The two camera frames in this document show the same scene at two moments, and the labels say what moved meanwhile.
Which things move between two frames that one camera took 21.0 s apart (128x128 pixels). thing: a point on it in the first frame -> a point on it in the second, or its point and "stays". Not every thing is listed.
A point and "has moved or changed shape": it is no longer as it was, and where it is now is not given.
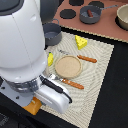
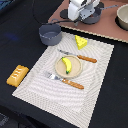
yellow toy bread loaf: [34, 105] has moved or changed shape
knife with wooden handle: [92, 60] stays
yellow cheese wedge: [80, 42] stays
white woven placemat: [79, 65] stays
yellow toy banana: [50, 59] -> [67, 63]
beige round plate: [68, 66] stays
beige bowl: [122, 14] stays
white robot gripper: [21, 92] -> [81, 9]
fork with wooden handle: [68, 82] stays
